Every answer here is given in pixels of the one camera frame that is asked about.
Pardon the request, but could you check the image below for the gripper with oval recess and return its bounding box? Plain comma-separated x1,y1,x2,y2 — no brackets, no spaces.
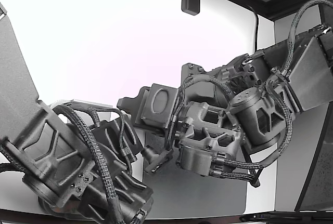
117,82,181,137

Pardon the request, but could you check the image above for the gripper with slotted cutouts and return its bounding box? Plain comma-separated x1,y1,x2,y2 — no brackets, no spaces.
91,118,144,164

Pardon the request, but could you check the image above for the grey plastic fixture with legs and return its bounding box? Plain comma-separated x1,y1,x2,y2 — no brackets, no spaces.
70,99,118,112

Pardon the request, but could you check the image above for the grey rectangular mat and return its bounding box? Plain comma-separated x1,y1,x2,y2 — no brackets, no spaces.
142,130,248,215

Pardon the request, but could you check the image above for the dark side panel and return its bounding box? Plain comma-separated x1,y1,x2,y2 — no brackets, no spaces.
295,124,333,212

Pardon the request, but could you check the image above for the black braided cable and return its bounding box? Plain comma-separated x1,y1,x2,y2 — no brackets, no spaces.
181,75,235,100
285,0,330,79
50,104,123,224
210,78,296,180

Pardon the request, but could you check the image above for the thin black cable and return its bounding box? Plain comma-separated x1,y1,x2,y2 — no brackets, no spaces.
246,4,261,52

